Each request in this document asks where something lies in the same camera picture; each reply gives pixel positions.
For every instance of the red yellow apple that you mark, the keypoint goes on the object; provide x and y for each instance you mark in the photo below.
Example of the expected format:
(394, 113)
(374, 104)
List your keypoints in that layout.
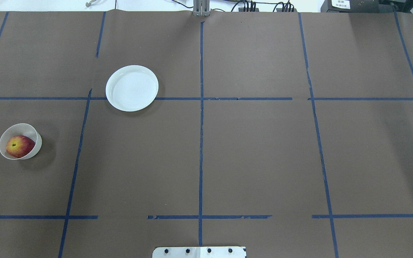
(19, 146)

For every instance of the white round plate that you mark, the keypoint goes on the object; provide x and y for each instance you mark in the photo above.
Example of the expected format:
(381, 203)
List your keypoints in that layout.
(131, 88)

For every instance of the white plastic bowl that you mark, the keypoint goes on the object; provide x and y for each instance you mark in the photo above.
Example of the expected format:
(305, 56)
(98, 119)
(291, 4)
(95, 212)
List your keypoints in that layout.
(20, 129)

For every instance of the brown paper table cover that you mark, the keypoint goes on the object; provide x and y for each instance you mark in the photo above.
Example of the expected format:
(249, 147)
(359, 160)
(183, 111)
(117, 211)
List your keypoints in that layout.
(288, 134)

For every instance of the black power strip box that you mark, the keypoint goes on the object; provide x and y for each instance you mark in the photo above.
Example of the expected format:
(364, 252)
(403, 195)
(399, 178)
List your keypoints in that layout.
(355, 6)

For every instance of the aluminium frame post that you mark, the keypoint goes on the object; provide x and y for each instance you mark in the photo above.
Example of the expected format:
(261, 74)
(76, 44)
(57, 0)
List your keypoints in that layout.
(201, 8)

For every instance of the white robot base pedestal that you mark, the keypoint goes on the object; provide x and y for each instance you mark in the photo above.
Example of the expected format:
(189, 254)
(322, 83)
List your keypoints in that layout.
(200, 252)

